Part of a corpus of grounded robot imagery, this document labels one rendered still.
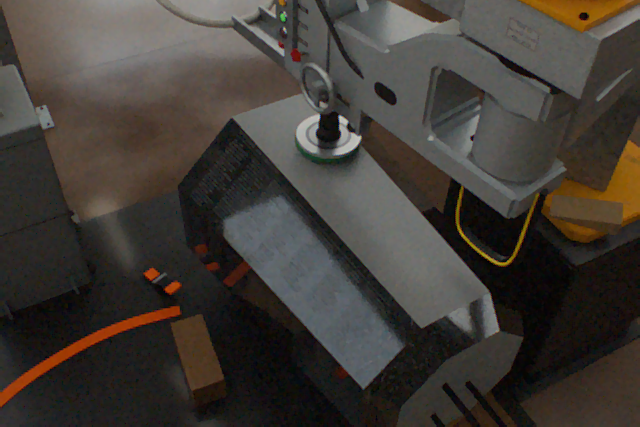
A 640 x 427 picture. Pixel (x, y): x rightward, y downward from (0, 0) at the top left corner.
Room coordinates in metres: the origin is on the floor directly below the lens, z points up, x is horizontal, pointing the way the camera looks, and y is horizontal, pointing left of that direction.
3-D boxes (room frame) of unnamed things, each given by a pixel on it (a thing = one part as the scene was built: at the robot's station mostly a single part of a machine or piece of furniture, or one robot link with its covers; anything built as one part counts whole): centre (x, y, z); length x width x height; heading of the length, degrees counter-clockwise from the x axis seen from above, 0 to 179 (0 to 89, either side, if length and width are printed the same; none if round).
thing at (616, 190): (1.72, -0.88, 0.76); 0.49 x 0.49 x 0.05; 30
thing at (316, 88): (1.56, -0.01, 1.18); 0.15 x 0.10 x 0.15; 41
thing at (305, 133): (1.73, -0.02, 0.85); 0.21 x 0.21 x 0.01
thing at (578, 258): (1.72, -0.88, 0.37); 0.66 x 0.66 x 0.74; 30
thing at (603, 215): (1.48, -0.82, 0.80); 0.20 x 0.10 x 0.05; 71
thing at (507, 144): (1.23, -0.45, 1.32); 0.19 x 0.19 x 0.20
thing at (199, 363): (1.35, 0.42, 0.07); 0.30 x 0.12 x 0.12; 24
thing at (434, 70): (1.42, -0.26, 1.28); 0.74 x 0.23 x 0.49; 41
